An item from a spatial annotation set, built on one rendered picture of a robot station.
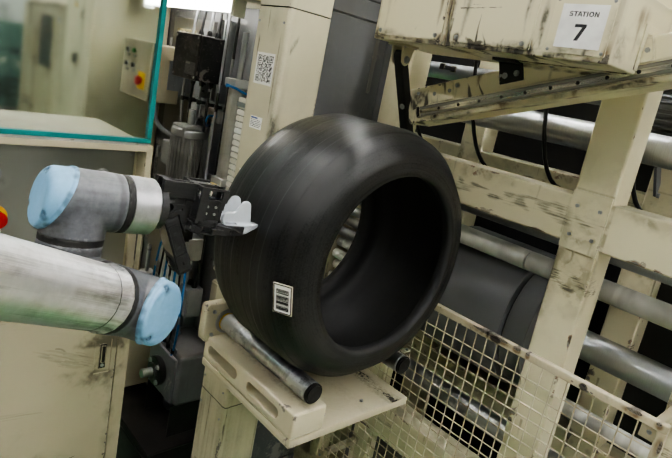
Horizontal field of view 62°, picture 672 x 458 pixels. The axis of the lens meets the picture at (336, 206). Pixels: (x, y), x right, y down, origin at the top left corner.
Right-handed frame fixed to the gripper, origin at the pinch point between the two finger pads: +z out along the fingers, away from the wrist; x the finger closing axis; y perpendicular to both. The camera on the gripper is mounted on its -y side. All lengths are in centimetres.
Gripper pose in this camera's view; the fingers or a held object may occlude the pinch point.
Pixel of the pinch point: (250, 228)
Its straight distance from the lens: 104.7
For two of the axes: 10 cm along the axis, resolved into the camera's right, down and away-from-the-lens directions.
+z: 7.0, 1.0, 7.0
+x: -6.5, -2.9, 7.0
